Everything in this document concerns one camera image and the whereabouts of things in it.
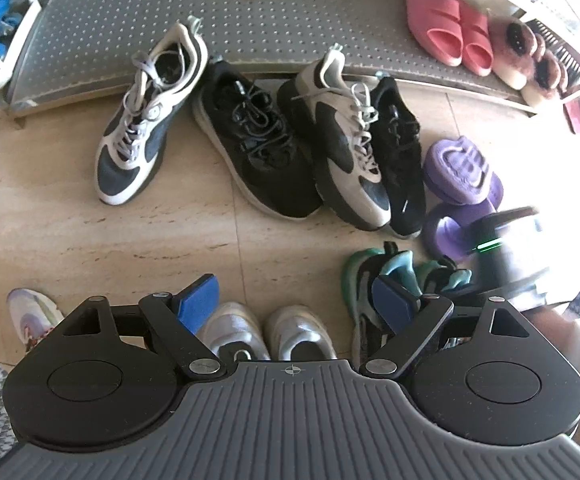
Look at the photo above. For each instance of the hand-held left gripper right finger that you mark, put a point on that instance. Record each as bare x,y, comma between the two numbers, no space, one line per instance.
392,307

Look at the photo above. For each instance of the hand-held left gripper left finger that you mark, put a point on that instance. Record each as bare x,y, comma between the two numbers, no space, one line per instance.
197,302

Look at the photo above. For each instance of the grey sneaker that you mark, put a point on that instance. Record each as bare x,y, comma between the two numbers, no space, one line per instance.
297,330
229,330

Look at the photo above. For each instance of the black teal sneaker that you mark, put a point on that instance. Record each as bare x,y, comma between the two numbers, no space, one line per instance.
445,277
360,280

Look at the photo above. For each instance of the purple slipper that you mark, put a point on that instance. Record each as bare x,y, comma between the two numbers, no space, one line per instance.
450,232
462,170

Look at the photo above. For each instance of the white navy sneaker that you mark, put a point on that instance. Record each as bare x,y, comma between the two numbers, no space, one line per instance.
340,155
139,135

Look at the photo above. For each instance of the metal shoe rack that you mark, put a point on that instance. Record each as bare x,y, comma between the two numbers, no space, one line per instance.
119,25

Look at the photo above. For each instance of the person's right forearm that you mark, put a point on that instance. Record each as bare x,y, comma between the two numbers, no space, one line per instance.
565,345

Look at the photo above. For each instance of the white shoe red laces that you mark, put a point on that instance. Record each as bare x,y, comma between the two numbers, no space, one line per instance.
32,317

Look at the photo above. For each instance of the fluffy pink slipper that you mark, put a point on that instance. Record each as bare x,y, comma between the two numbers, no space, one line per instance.
545,80
512,52

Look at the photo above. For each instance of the dark ribbed object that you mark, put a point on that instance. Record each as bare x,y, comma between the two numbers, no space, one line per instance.
565,50

